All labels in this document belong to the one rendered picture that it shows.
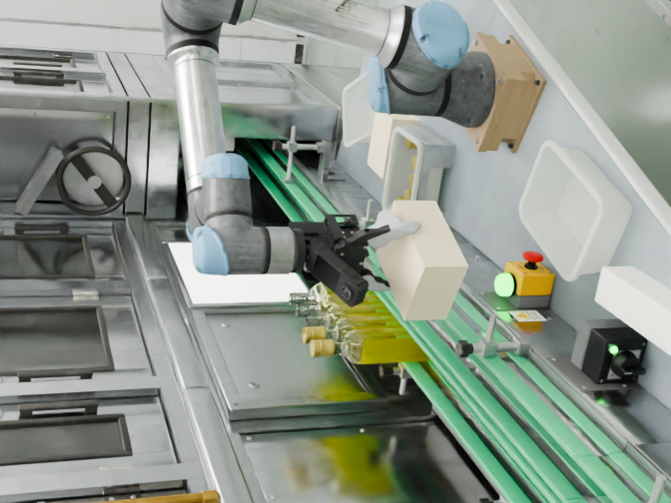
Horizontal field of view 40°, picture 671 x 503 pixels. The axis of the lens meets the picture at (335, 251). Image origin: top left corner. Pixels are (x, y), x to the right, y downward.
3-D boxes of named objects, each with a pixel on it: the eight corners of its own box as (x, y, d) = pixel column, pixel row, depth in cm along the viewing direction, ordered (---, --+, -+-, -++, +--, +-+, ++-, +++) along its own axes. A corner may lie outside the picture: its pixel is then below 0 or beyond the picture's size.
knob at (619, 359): (631, 374, 151) (643, 384, 148) (607, 375, 149) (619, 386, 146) (637, 349, 149) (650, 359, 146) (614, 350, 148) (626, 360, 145)
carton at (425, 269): (435, 201, 156) (393, 200, 153) (468, 265, 144) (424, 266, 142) (415, 252, 163) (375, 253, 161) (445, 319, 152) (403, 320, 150)
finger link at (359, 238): (384, 218, 146) (334, 241, 146) (387, 224, 144) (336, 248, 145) (393, 236, 149) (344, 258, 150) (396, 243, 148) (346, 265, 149)
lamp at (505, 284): (503, 290, 179) (489, 290, 178) (507, 268, 178) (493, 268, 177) (514, 300, 175) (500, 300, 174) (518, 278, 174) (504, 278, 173)
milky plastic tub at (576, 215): (586, 135, 168) (544, 133, 165) (651, 205, 151) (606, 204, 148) (554, 214, 178) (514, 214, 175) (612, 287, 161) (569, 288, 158)
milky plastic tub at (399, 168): (411, 211, 237) (379, 210, 234) (425, 125, 229) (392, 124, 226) (439, 235, 221) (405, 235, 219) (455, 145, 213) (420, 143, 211)
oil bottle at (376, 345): (432, 348, 196) (337, 353, 189) (436, 324, 194) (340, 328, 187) (443, 361, 191) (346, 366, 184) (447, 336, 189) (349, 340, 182)
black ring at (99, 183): (128, 212, 280) (54, 211, 273) (131, 144, 272) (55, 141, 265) (130, 217, 276) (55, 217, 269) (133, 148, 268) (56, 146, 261)
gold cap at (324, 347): (335, 343, 183) (315, 344, 181) (334, 359, 184) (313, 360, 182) (331, 335, 186) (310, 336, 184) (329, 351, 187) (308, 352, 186)
